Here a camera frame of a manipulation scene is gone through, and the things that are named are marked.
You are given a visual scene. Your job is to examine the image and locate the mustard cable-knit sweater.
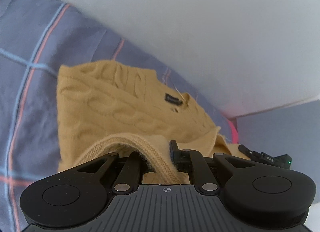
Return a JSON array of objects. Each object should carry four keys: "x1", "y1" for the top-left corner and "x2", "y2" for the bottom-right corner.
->
[{"x1": 56, "y1": 61, "x2": 244, "y2": 184}]

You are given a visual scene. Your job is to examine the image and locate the blue plaid bed sheet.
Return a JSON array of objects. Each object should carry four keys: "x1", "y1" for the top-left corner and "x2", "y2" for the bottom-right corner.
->
[{"x1": 1, "y1": 0, "x2": 231, "y2": 231}]

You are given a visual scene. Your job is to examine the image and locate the pink object by bed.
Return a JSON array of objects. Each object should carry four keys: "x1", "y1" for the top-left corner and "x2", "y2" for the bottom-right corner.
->
[{"x1": 227, "y1": 120, "x2": 239, "y2": 144}]

